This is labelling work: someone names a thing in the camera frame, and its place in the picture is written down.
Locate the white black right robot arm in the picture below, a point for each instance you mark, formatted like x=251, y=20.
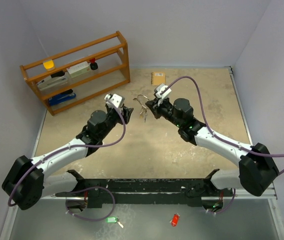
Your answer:
x=256, y=170

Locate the red key tag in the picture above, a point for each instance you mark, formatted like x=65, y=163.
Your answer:
x=174, y=220

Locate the wooden shelf rack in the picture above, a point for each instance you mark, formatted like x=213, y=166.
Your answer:
x=111, y=54

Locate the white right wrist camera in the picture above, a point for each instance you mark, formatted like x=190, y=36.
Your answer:
x=162, y=92

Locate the green key tag with key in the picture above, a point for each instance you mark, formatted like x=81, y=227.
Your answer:
x=114, y=220

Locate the tan spiral notebook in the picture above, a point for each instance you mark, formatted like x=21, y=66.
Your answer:
x=158, y=78

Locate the red black stamp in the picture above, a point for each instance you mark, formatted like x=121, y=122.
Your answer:
x=93, y=64

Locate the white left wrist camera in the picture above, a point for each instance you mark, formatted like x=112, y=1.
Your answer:
x=114, y=100

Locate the silver key bunch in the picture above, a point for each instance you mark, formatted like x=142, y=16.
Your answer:
x=143, y=113

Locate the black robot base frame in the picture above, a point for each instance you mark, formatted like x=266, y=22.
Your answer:
x=136, y=191

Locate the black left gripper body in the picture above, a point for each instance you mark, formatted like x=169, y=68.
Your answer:
x=113, y=118

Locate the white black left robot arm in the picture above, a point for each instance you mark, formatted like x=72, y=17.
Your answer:
x=26, y=181

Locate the white cardboard box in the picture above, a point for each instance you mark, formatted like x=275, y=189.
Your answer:
x=78, y=69

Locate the large metal keyring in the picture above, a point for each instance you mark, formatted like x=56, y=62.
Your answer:
x=141, y=99

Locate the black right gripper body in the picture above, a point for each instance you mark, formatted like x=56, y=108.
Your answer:
x=167, y=109

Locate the white black stapler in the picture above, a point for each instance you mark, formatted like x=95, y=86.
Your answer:
x=54, y=80

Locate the blue stapler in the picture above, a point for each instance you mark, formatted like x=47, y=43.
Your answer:
x=62, y=97

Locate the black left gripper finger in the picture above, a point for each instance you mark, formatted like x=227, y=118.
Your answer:
x=123, y=113
x=128, y=113

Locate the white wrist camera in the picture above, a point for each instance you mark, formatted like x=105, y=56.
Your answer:
x=114, y=100
x=162, y=92

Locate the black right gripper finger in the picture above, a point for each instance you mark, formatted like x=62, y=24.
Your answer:
x=153, y=102
x=156, y=111

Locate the yellow lidded jar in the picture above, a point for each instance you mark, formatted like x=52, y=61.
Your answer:
x=49, y=65

